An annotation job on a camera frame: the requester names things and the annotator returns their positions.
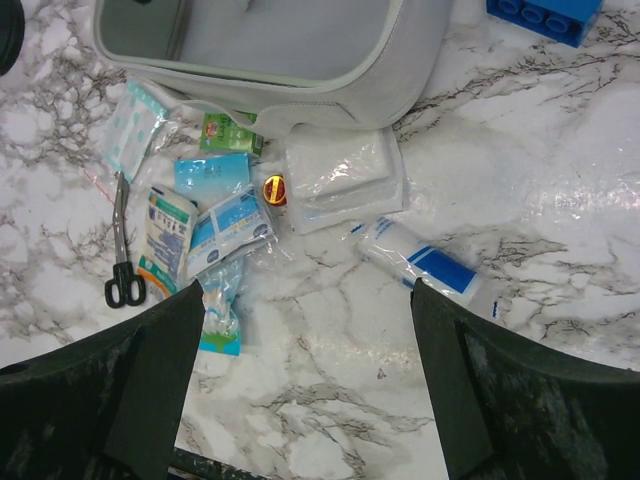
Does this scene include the light blue sachet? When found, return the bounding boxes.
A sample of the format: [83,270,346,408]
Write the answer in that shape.
[174,153,250,206]

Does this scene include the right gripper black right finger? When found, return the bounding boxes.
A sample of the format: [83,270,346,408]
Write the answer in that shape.
[411,280,639,479]

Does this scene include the cotton swab bag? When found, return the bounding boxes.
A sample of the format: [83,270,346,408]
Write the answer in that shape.
[197,259,244,356]

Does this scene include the white gauze pad pack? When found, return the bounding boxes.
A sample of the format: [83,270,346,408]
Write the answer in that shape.
[284,125,408,234]

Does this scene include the blue white wipes packet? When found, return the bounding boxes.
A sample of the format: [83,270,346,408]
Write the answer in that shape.
[186,184,275,279]

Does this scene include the red gold balm tin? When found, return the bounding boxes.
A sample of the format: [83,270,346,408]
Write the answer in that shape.
[262,174,287,207]

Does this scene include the dotted plaster packet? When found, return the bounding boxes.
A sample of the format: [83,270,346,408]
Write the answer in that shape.
[99,80,169,183]

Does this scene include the white blue bandage roll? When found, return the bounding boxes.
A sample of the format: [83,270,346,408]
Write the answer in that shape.
[350,217,499,319]

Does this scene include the grey medicine kit case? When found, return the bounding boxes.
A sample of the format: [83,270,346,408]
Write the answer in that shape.
[92,0,451,138]

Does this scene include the blue toy brick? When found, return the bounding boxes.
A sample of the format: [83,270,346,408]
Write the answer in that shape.
[486,0,603,48]

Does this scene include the green medicine box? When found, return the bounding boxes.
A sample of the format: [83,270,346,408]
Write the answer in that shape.
[200,113,263,157]

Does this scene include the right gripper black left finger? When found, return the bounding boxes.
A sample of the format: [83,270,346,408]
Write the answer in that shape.
[1,282,204,479]

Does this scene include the black handled scissors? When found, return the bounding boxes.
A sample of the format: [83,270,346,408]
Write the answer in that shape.
[104,171,146,309]

